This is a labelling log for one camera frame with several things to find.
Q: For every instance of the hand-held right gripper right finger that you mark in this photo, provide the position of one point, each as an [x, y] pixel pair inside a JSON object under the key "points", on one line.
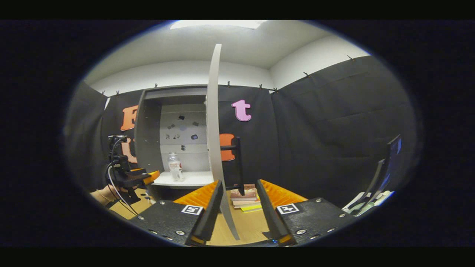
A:
{"points": [[269, 215]]}

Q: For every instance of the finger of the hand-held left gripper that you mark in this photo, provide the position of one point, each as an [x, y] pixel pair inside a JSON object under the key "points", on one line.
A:
{"points": [[152, 178], [137, 171]]}

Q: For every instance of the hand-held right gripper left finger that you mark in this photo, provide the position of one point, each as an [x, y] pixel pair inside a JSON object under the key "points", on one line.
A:
{"points": [[211, 215]]}

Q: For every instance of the grey cabinet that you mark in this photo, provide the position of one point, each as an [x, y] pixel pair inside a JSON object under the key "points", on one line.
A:
{"points": [[148, 141]]}

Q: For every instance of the white cabinet door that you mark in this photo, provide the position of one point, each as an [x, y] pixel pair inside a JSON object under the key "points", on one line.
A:
{"points": [[213, 111]]}

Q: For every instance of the yellow book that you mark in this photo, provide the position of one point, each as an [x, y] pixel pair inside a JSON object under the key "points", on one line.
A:
{"points": [[252, 208]]}

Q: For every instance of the brown book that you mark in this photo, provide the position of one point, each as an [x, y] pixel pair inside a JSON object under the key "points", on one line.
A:
{"points": [[246, 203]]}

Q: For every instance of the maroon book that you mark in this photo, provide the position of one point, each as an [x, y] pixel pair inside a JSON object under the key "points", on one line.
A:
{"points": [[243, 194]]}

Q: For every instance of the white object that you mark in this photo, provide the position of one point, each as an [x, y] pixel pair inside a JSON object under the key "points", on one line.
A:
{"points": [[367, 205]]}

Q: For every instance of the black backdrop cloth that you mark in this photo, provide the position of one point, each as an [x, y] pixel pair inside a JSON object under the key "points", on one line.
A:
{"points": [[334, 129]]}

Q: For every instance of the wide ceiling light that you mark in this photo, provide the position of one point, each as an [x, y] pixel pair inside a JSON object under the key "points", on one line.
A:
{"points": [[219, 24]]}

